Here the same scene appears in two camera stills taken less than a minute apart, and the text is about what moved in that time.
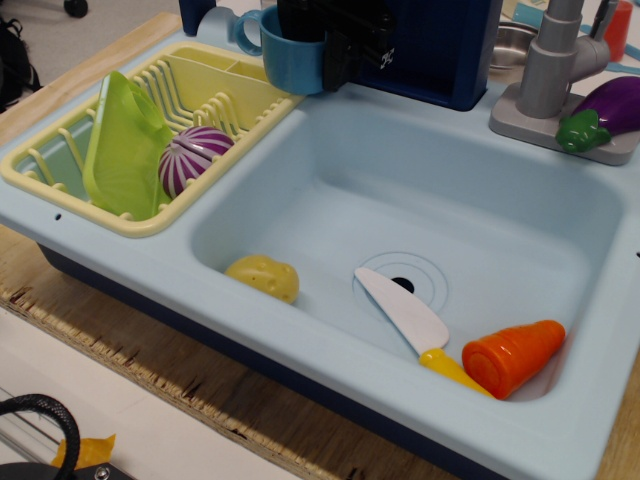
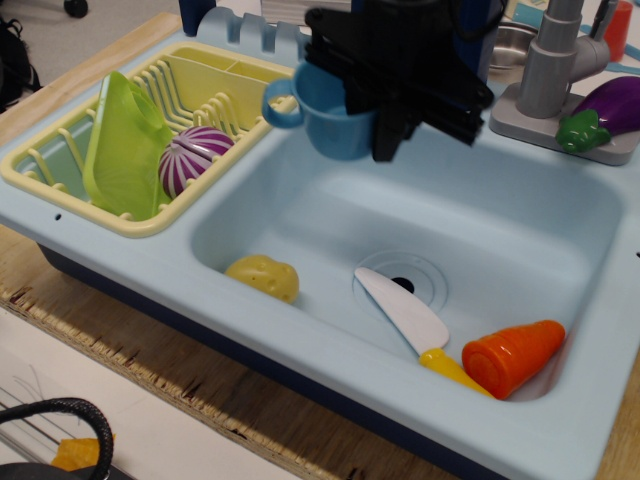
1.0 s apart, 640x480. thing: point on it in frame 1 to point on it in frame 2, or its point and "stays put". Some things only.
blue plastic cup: x=294 y=65 to x=332 y=132
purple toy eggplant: x=609 y=108 stays put
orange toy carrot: x=496 y=364 stays put
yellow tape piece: x=91 y=452 stays put
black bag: x=18 y=77 stays put
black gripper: x=369 y=23 to x=409 y=52
